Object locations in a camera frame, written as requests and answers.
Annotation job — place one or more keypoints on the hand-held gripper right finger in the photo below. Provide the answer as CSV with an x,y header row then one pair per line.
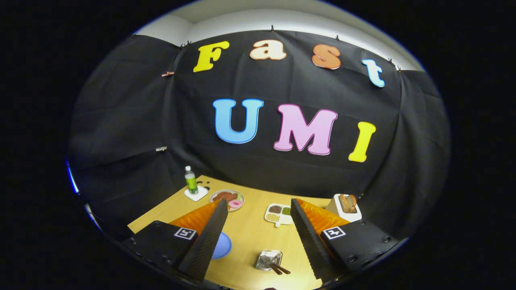
x,y
308,241

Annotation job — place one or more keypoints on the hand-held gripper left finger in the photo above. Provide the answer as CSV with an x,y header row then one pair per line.
x,y
207,241

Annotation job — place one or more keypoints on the blue round plate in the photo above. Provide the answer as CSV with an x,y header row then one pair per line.
x,y
222,245

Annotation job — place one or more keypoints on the white divided bean dish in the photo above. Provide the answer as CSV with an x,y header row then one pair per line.
x,y
282,219

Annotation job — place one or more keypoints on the white toaster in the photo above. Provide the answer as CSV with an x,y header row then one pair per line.
x,y
336,209

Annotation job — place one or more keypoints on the white square coaster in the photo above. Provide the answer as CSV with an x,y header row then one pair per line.
x,y
200,197

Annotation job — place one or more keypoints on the pink round food slice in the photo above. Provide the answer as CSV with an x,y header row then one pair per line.
x,y
235,203

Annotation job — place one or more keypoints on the brown steak piece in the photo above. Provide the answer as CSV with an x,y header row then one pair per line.
x,y
225,196

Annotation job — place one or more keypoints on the brown bread slice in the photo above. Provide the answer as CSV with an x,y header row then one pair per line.
x,y
344,203
352,202

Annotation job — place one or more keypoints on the beige oval food plate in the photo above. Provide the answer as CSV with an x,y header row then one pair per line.
x,y
242,196

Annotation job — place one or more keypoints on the green label drink bottle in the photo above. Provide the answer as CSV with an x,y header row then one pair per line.
x,y
192,184

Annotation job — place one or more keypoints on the orange clothes clip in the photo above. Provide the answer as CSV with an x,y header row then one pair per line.
x,y
167,73

